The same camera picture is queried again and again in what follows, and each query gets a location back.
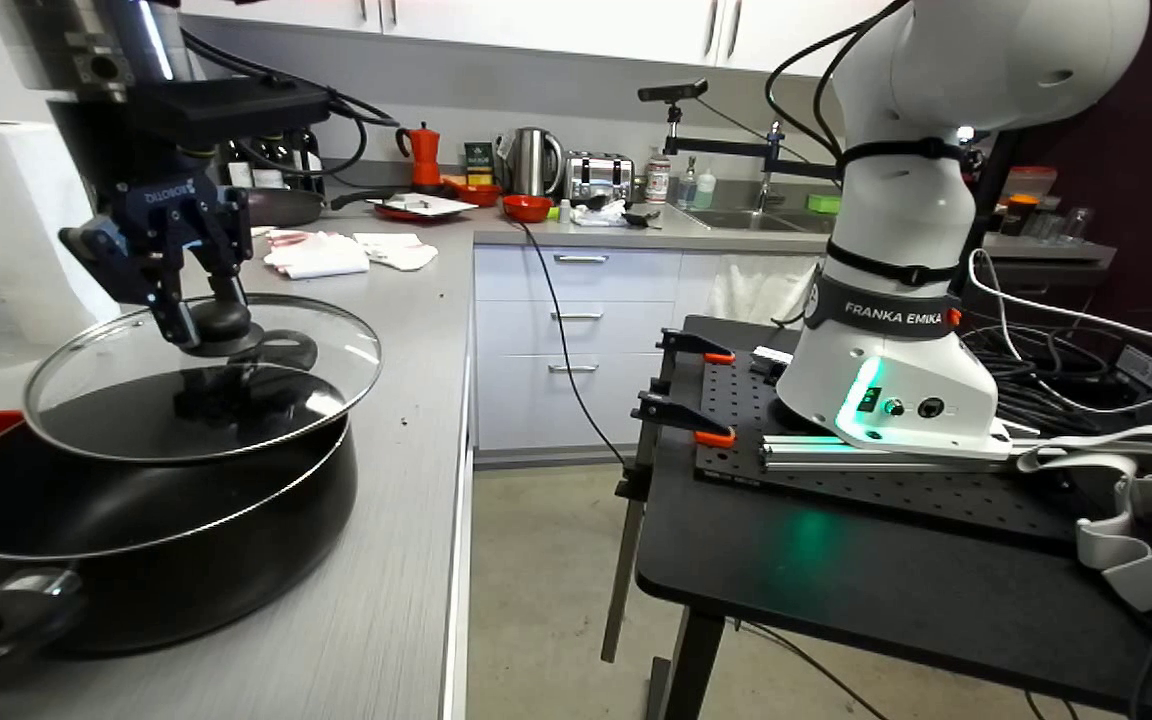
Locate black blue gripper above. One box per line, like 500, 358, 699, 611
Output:
56, 165, 260, 351

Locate glass lid with black knob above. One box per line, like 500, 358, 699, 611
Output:
21, 293, 387, 470

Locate black cooking pot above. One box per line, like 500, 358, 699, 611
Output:
0, 384, 363, 674

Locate red moka pot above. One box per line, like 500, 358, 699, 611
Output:
391, 122, 449, 192

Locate flat white red-striped towel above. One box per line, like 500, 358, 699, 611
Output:
260, 227, 371, 282

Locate black frying pan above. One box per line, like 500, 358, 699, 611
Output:
234, 183, 328, 234

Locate white plastic container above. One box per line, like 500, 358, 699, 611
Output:
0, 115, 127, 351

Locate crumpled white red-striped towel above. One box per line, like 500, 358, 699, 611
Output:
353, 227, 445, 277

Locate red-rimmed white plate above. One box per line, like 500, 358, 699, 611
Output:
371, 189, 479, 224

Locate green canister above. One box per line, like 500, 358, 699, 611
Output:
456, 135, 500, 192

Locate red bowl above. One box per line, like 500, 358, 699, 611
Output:
497, 192, 561, 227

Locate steel kettle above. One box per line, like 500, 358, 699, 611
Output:
500, 125, 572, 205

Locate steel toaster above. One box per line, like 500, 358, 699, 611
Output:
564, 149, 638, 208

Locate small clear bottle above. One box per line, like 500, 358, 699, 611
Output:
643, 146, 679, 208

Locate white drawer cabinet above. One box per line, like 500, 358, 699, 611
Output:
470, 242, 820, 463

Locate steel sink faucet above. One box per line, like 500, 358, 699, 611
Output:
748, 115, 793, 218

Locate black breadboard table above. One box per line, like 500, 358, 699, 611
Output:
633, 311, 1152, 720

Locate gray plastic device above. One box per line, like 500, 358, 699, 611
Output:
1072, 424, 1152, 615

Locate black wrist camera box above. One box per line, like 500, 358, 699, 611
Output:
131, 75, 339, 154

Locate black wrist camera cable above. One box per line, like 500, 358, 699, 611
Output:
179, 28, 406, 178

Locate black hanging power cable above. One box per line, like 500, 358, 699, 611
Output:
511, 218, 638, 474

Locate white wall cabinets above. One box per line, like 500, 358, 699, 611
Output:
172, 0, 900, 75

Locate black clamp with orange handle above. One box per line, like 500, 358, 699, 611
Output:
594, 384, 742, 669
652, 325, 742, 374

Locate black robot arm cables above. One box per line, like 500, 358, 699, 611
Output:
759, 0, 913, 174

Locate aluminium rail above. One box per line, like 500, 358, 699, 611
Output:
755, 433, 1025, 474

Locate white cable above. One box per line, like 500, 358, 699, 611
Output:
968, 246, 1152, 358

